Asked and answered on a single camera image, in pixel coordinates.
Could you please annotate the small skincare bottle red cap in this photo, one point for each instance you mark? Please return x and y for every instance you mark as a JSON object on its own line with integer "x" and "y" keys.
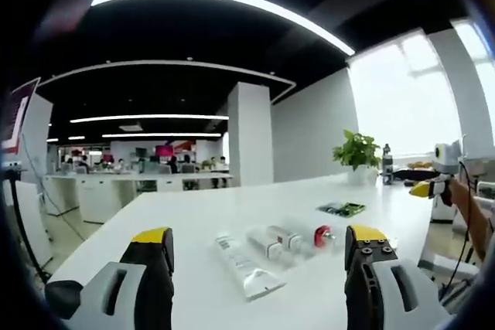
{"x": 321, "y": 235}

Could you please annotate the white plant pot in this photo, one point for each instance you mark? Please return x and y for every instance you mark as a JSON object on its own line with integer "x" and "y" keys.
{"x": 357, "y": 176}

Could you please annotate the green flat packet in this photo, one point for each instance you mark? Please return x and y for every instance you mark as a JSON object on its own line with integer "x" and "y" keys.
{"x": 342, "y": 208}

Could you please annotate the clear skincare bottle white cap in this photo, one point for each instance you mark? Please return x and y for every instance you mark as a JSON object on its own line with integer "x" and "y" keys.
{"x": 267, "y": 243}
{"x": 286, "y": 236}

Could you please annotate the clear plastic storage tray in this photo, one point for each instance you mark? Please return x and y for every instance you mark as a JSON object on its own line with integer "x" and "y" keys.
{"x": 305, "y": 256}

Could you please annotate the wall screen with red picture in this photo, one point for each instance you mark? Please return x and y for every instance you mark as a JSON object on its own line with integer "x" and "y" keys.
{"x": 15, "y": 121}

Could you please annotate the white skincare tube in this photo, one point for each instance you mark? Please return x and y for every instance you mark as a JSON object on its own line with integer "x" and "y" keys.
{"x": 247, "y": 268}

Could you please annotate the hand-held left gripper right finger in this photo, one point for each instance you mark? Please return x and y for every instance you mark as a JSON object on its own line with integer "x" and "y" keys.
{"x": 371, "y": 264}

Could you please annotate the black stand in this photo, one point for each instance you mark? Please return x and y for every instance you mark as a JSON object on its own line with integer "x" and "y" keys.
{"x": 23, "y": 229}

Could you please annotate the green leafy plant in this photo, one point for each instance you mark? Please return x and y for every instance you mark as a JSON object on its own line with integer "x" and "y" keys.
{"x": 357, "y": 150}

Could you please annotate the dark flat bag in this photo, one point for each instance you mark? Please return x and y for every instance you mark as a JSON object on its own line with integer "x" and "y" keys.
{"x": 415, "y": 174}

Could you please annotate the straight ceiling light strip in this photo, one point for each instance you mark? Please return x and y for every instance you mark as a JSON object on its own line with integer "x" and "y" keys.
{"x": 151, "y": 117}

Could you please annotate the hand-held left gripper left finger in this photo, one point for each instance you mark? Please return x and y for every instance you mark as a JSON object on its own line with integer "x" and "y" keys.
{"x": 149, "y": 268}

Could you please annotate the dark spray bottle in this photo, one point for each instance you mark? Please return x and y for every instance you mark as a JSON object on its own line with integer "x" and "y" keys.
{"x": 387, "y": 164}

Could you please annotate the thin ceiling light loop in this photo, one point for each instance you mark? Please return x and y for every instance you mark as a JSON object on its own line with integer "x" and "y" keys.
{"x": 166, "y": 63}

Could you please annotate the red background screen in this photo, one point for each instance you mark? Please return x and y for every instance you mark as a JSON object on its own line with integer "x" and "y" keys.
{"x": 164, "y": 150}

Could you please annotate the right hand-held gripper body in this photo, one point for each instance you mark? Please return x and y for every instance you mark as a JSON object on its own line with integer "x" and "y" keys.
{"x": 445, "y": 158}

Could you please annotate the row of white office desks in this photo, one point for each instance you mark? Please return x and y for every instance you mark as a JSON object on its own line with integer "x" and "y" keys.
{"x": 108, "y": 191}

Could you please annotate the white square column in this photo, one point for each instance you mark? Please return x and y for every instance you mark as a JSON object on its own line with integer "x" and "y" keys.
{"x": 251, "y": 133}

